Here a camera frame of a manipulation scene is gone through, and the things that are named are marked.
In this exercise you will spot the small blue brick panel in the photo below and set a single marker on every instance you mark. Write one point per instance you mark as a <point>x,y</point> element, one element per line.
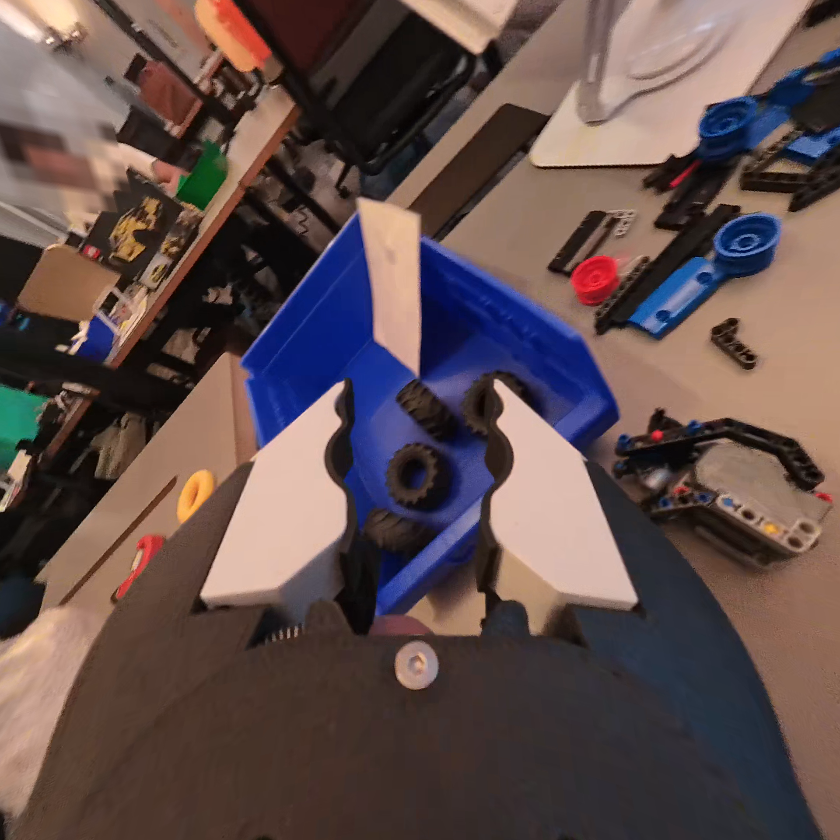
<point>771,121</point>

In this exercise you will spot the clear plastic bag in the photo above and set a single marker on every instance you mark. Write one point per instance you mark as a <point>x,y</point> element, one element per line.
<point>39,689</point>

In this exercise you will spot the blue toy wheel rim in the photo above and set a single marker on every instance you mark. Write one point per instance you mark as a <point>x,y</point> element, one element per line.
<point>748,243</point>
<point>725,124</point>

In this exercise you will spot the grey and black brick assembly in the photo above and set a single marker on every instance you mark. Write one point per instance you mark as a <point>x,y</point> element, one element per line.
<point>735,485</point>

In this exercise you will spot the black and yellow toy box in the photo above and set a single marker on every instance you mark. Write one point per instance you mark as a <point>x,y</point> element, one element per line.
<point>134,223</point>

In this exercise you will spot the yellow tape roll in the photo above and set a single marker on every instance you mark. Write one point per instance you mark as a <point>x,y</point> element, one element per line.
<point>186,505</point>

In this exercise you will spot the green bin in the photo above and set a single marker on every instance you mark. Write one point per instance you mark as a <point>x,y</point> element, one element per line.
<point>207,177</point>

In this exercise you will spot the black angular beam frame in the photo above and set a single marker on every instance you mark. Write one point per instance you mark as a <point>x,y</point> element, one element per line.
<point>774,177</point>

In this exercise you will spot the grey desk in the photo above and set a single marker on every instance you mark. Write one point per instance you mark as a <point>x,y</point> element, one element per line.
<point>656,394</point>

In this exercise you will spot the blue panel with holes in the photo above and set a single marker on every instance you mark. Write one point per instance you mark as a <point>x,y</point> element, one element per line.
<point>814,148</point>

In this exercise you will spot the small black L beam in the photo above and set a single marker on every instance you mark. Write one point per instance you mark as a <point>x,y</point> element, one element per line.
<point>735,344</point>

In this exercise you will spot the cardboard box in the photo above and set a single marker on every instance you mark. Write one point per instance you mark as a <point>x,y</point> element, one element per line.
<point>65,282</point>

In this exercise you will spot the black rectangular frame piece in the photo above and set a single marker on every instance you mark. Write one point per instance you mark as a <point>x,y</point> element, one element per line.
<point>695,190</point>

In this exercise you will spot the white paper strip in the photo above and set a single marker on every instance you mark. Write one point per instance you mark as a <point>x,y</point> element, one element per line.
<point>394,282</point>

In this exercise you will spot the long black beam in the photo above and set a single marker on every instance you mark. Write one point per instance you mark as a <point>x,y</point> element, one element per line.
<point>682,253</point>

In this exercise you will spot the small light grey beam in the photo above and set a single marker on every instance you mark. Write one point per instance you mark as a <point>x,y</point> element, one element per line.
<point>623,220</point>

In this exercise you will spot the red toy wheel rim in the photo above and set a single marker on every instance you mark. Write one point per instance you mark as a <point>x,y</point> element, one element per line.
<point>594,279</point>

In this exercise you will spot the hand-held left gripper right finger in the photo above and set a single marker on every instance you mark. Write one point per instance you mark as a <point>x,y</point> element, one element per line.
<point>558,525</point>

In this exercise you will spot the black rubber tyre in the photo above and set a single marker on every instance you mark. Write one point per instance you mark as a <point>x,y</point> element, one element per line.
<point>434,491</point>
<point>479,407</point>
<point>426,407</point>
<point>397,531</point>

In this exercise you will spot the clear round stand disc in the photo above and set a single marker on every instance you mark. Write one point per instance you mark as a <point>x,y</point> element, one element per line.
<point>600,65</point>

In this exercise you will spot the blue plastic bin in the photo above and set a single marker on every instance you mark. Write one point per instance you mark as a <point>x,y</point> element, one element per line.
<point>459,328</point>

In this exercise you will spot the long blue curved panel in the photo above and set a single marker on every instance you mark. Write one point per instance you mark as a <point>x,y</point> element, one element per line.
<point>676,298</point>

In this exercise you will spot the black office chair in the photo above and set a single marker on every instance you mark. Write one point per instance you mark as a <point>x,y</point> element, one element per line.
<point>394,85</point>

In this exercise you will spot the orange object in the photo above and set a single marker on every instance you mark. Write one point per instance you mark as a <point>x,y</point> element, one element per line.
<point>233,33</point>

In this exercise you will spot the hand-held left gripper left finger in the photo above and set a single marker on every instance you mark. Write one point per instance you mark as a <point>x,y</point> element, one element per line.
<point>275,525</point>

